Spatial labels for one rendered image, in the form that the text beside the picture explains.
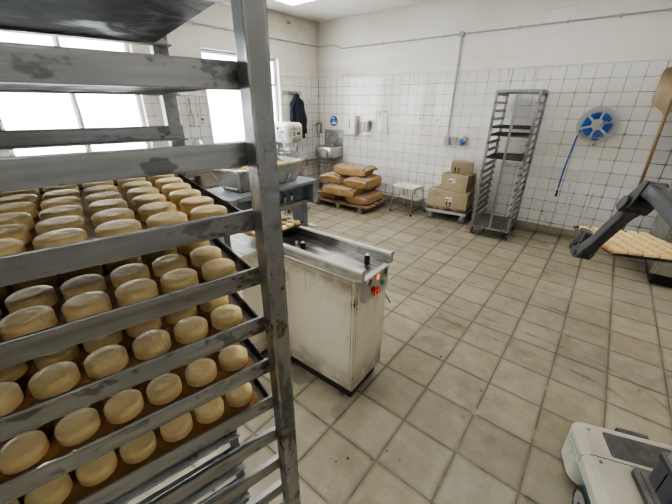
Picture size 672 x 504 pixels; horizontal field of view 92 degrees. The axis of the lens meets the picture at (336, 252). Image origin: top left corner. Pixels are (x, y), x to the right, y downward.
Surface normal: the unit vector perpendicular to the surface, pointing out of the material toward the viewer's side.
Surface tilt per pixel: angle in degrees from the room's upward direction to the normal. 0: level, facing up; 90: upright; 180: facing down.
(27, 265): 90
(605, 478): 0
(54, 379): 0
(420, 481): 0
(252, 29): 90
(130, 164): 90
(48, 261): 90
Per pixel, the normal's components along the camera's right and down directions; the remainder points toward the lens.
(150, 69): 0.61, 0.33
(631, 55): -0.63, 0.32
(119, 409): 0.00, -0.91
